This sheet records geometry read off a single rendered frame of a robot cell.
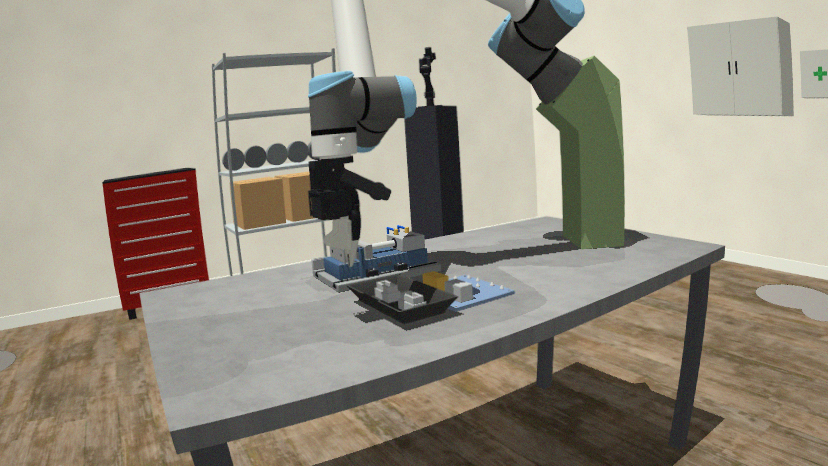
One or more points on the yellow block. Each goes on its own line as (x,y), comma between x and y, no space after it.
(435,279)

